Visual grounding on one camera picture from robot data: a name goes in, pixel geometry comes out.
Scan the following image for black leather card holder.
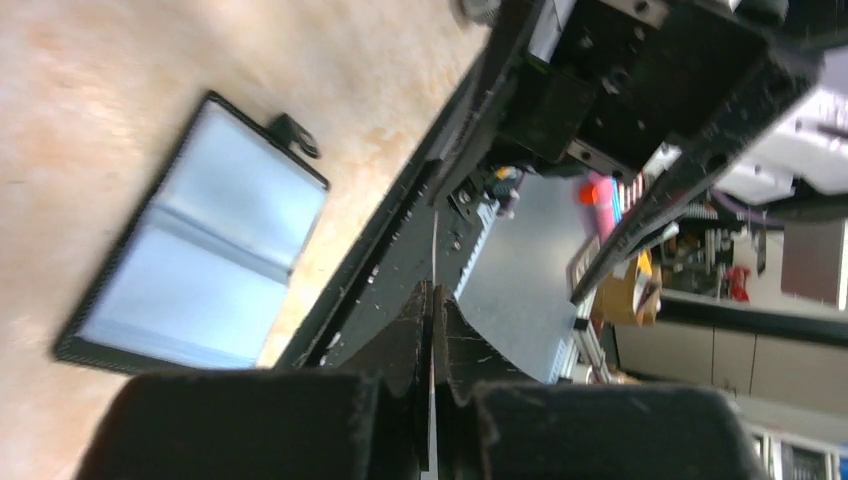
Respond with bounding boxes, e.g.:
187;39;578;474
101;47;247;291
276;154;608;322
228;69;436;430
52;91;330;374

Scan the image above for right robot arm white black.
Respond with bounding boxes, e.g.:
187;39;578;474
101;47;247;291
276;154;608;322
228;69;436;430
430;1;823;479

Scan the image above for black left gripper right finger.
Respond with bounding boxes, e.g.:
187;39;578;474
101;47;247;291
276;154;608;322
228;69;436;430
433;288;767;479

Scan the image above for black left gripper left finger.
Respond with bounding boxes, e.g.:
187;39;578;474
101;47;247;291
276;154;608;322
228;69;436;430
76;281;432;479

